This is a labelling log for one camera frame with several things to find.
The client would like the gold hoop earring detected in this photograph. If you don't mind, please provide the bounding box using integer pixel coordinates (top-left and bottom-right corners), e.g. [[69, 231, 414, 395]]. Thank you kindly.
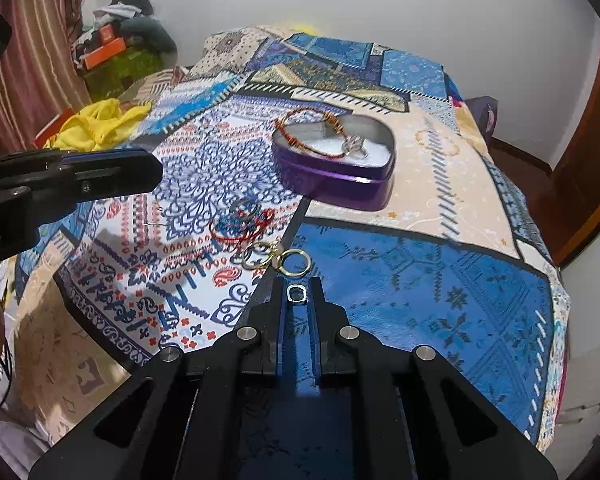
[[279, 249, 312, 277], [242, 241, 275, 269]]

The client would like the yellow cloth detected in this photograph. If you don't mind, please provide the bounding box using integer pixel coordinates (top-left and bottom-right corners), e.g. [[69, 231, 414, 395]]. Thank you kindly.
[[44, 98, 152, 154]]

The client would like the silver ring with stone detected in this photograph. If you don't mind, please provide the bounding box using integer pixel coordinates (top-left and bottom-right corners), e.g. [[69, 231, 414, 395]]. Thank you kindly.
[[344, 135, 377, 159]]

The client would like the silver round ring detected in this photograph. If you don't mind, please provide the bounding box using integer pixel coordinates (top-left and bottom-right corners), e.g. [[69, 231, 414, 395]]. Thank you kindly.
[[229, 198, 260, 222]]

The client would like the green cloth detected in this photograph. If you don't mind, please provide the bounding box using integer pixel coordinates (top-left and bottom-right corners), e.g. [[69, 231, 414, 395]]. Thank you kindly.
[[86, 46, 165, 102]]

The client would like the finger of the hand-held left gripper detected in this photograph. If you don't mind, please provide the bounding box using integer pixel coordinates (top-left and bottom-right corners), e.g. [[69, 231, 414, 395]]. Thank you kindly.
[[0, 152, 164, 207], [0, 147, 149, 186]]

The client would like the purple bag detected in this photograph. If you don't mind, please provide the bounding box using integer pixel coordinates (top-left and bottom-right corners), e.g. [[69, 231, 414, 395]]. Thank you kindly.
[[466, 95, 499, 147]]

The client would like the orange box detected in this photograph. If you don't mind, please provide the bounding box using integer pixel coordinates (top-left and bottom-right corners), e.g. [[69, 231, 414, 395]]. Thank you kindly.
[[81, 39, 128, 70]]

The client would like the red thread bangle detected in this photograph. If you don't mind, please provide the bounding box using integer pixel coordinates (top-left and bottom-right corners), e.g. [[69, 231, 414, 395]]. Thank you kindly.
[[209, 207, 277, 242]]

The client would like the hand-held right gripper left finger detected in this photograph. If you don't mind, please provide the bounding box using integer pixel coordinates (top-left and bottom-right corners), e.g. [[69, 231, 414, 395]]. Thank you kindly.
[[27, 276, 287, 480]]

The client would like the patchwork printed bed sheet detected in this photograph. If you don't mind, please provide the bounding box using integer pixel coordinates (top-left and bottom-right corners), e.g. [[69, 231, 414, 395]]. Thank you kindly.
[[0, 24, 572, 457]]

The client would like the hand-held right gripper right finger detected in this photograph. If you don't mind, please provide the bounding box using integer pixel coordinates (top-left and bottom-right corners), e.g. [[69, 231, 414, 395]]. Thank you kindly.
[[306, 277, 571, 480]]

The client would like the brown wooden door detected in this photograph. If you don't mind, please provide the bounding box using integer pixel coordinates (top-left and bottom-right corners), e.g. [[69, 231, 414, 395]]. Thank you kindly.
[[549, 30, 600, 267]]

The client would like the purple heart-shaped tin box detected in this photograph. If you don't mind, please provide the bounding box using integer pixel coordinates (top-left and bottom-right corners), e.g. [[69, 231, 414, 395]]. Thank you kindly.
[[271, 112, 397, 212]]

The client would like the red-brown beaded bracelet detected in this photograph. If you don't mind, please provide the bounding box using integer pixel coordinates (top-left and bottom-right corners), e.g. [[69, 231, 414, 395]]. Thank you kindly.
[[274, 107, 367, 162]]

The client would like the striped curtain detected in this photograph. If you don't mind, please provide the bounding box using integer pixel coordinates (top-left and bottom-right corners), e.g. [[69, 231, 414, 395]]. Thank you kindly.
[[0, 0, 92, 158]]

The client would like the white foam pad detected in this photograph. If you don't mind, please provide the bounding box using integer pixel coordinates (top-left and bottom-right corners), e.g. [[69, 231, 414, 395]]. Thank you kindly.
[[292, 125, 393, 168]]

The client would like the pile of clothes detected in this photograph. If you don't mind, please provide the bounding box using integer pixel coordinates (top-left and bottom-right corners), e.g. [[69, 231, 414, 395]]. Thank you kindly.
[[71, 0, 178, 58]]

